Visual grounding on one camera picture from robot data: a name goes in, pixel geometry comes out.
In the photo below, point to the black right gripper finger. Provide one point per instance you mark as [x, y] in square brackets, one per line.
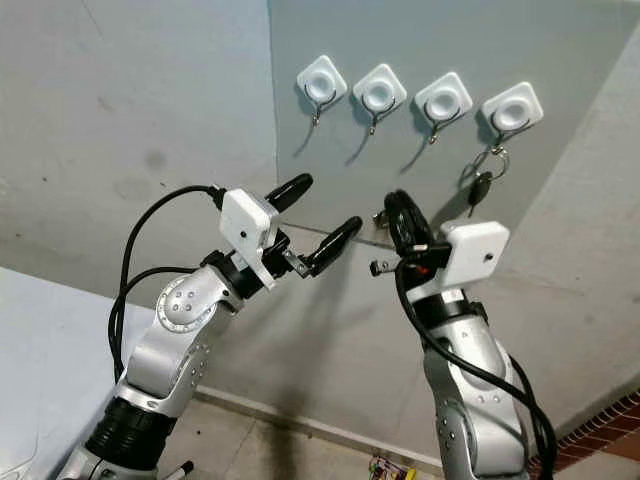
[406, 220]

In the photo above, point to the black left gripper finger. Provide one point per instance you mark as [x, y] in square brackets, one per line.
[335, 246]
[290, 190]

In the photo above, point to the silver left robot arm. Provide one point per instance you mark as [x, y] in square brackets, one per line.
[175, 345]

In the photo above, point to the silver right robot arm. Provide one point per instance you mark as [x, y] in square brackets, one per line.
[470, 390]

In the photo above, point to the small yellow wheeled toy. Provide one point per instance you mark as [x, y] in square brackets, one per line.
[390, 468]

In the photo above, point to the white table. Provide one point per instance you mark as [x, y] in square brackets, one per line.
[50, 370]

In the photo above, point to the white rod with black tip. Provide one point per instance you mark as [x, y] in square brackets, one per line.
[180, 468]

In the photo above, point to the red brick ledge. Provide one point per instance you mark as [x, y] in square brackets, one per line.
[600, 425]

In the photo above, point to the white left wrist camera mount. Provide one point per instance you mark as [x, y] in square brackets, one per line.
[248, 225]

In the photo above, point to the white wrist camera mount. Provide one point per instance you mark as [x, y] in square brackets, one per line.
[248, 225]
[478, 254]

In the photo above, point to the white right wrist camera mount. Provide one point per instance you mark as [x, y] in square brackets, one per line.
[478, 254]

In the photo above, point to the white square wall hook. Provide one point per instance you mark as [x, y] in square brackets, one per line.
[442, 97]
[512, 105]
[322, 80]
[380, 90]

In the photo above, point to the grey wall board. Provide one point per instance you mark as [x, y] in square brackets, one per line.
[440, 30]

